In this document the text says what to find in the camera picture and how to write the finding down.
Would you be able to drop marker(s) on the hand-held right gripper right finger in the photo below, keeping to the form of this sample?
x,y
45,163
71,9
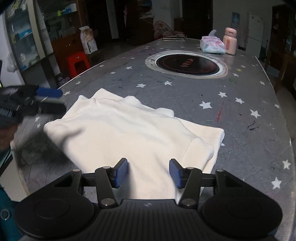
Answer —
x,y
176,174

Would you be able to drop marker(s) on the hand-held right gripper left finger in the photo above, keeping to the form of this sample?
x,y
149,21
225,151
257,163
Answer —
x,y
121,173

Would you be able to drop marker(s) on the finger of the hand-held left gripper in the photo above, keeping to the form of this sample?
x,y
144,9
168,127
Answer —
x,y
49,92
52,106

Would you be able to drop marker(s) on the cream sweatshirt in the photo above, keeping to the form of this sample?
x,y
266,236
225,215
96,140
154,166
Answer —
x,y
129,134

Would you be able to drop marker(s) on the red plastic stool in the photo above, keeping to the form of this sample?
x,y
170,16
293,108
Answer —
x,y
77,63

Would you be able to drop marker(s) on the low wooden cabinet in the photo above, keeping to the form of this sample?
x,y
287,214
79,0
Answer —
x,y
64,46

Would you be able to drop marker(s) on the glass display cabinet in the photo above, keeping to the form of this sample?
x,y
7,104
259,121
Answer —
x,y
25,37

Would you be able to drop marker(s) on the white and brown paper bag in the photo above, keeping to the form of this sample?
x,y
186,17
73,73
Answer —
x,y
89,40

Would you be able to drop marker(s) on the teal plastic object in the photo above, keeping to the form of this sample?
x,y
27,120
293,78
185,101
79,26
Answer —
x,y
8,199

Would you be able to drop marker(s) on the round black induction cooktop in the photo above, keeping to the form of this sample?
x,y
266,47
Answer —
x,y
186,63

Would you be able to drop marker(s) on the pink and blue tissue pack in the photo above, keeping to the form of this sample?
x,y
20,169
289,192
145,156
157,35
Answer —
x,y
212,45

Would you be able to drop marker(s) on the pink bottle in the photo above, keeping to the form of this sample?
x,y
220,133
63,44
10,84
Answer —
x,y
230,41

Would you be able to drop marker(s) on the wooden side table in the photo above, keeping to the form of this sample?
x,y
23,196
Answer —
x,y
285,62

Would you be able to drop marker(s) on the dark wooden door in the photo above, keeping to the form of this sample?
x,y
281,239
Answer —
x,y
196,18

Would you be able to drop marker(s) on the white refrigerator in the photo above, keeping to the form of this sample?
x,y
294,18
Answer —
x,y
254,34

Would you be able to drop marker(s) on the dark glass-front cabinet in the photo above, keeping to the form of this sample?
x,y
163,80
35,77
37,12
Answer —
x,y
283,27

